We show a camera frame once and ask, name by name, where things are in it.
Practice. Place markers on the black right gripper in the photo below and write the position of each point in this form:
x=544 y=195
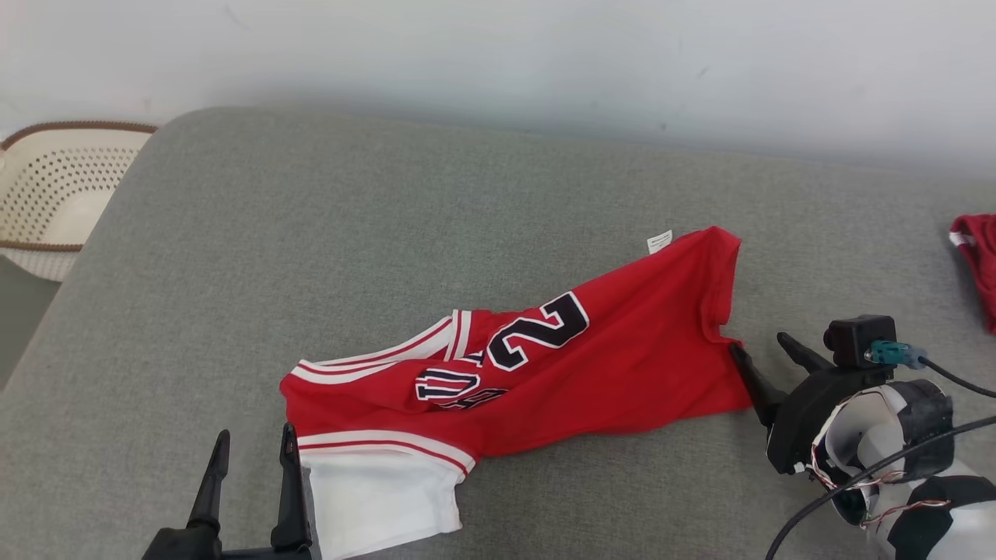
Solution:
x=809 y=412

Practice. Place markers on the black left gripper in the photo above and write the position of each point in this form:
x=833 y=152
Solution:
x=202 y=546

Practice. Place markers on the red basketball jersey white sleeves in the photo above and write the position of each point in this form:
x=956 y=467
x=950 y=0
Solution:
x=622 y=365

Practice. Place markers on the red shorts white waistband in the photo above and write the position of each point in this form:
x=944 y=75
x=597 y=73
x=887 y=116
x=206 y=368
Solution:
x=982 y=264

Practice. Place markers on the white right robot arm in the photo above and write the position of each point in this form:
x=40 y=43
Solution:
x=934 y=529

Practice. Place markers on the cream perforated laundry basket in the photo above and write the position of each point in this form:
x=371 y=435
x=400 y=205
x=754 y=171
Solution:
x=54 y=187

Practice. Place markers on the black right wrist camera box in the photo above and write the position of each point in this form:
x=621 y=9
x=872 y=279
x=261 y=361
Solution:
x=856 y=338

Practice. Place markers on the teal right camera plug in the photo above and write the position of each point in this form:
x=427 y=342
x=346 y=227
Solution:
x=895 y=355

